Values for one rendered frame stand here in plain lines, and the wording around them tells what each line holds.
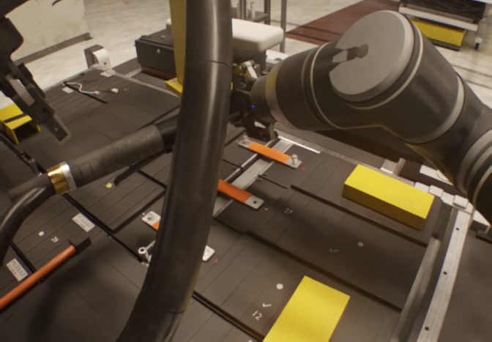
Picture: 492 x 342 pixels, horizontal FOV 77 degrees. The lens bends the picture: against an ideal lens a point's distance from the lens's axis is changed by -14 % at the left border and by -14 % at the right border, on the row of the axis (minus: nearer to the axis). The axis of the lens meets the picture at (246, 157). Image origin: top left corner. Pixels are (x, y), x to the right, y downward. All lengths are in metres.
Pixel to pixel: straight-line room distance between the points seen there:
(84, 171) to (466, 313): 0.71
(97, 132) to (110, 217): 0.29
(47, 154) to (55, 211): 0.20
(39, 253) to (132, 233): 0.17
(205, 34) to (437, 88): 0.24
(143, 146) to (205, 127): 0.37
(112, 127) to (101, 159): 0.37
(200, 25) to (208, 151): 0.07
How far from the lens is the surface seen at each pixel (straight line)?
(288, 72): 0.44
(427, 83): 0.36
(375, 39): 0.36
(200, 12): 0.22
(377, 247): 0.61
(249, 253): 0.57
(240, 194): 0.67
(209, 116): 0.20
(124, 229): 0.66
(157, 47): 1.15
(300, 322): 0.48
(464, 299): 0.78
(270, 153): 0.77
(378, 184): 0.68
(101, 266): 0.59
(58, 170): 0.54
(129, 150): 0.55
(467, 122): 0.44
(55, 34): 5.16
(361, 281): 0.57
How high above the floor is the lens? 1.46
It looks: 37 degrees down
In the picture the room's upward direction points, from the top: 1 degrees counter-clockwise
